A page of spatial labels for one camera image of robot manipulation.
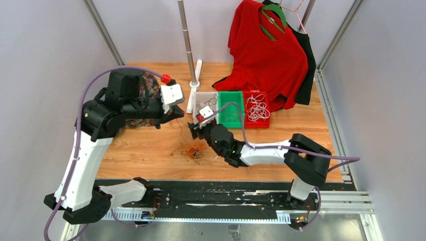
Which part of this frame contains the orange thin cable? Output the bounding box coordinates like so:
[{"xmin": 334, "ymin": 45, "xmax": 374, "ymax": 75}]
[
  {"xmin": 171, "ymin": 118, "xmax": 208, "ymax": 162},
  {"xmin": 222, "ymin": 111, "xmax": 244, "ymax": 125}
]

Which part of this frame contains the black thin cable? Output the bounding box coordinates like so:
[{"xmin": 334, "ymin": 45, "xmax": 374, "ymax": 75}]
[
  {"xmin": 196, "ymin": 93, "xmax": 221, "ymax": 110},
  {"xmin": 188, "ymin": 148, "xmax": 205, "ymax": 165}
]

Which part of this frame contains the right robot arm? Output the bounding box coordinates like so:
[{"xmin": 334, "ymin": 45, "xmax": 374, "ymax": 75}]
[{"xmin": 188, "ymin": 123, "xmax": 331, "ymax": 209}]

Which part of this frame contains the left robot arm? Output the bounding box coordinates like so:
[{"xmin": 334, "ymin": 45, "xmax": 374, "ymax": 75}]
[{"xmin": 44, "ymin": 66, "xmax": 185, "ymax": 224}]

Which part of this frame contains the plaid flannel shirt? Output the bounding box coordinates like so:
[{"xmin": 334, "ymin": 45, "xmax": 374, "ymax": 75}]
[{"xmin": 116, "ymin": 73, "xmax": 160, "ymax": 134}]

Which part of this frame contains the white plastic bin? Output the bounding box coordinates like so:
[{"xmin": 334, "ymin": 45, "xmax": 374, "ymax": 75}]
[{"xmin": 192, "ymin": 91, "xmax": 219, "ymax": 123}]

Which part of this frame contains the green plastic bin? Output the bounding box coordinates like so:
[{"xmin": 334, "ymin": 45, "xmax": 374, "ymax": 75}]
[{"xmin": 218, "ymin": 91, "xmax": 245, "ymax": 129}]

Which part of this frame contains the white rack base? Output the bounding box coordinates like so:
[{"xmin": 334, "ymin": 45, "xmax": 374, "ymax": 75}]
[{"xmin": 186, "ymin": 59, "xmax": 203, "ymax": 113}]

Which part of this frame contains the red plastic bin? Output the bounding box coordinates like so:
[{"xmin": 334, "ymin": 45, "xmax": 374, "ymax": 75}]
[{"xmin": 243, "ymin": 90, "xmax": 271, "ymax": 128}]

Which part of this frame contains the red t-shirt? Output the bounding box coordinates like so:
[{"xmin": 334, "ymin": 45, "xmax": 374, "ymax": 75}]
[{"xmin": 213, "ymin": 1, "xmax": 308, "ymax": 112}]

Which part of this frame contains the black t-shirt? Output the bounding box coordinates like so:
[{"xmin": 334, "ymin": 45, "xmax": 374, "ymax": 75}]
[{"xmin": 260, "ymin": 1, "xmax": 316, "ymax": 111}]

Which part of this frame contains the silver rack pole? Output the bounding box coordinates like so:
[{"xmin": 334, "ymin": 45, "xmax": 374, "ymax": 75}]
[
  {"xmin": 177, "ymin": 0, "xmax": 194, "ymax": 75},
  {"xmin": 297, "ymin": 0, "xmax": 316, "ymax": 34}
]

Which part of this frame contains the green clothes hanger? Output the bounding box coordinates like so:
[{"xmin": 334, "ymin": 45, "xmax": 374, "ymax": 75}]
[{"xmin": 259, "ymin": 4, "xmax": 290, "ymax": 41}]

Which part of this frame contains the right silver rack pole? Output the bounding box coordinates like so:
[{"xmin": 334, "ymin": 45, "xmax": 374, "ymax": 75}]
[{"xmin": 297, "ymin": 0, "xmax": 316, "ymax": 34}]

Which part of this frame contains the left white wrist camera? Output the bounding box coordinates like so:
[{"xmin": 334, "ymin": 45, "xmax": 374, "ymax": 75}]
[{"xmin": 160, "ymin": 84, "xmax": 185, "ymax": 106}]

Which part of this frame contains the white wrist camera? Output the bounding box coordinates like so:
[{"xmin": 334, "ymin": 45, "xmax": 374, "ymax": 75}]
[
  {"xmin": 160, "ymin": 84, "xmax": 185, "ymax": 106},
  {"xmin": 196, "ymin": 105, "xmax": 215, "ymax": 129}
]

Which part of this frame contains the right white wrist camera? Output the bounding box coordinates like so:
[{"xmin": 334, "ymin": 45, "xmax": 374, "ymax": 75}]
[{"xmin": 196, "ymin": 105, "xmax": 215, "ymax": 129}]

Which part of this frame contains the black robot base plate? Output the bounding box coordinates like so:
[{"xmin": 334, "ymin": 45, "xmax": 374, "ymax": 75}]
[{"xmin": 124, "ymin": 181, "xmax": 320, "ymax": 220}]

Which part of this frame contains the pink wire hanger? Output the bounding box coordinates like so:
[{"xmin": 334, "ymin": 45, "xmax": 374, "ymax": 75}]
[{"xmin": 279, "ymin": 0, "xmax": 307, "ymax": 34}]

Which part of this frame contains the aluminium frame rail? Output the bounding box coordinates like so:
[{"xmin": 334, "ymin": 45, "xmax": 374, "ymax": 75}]
[{"xmin": 62, "ymin": 181, "xmax": 384, "ymax": 240}]

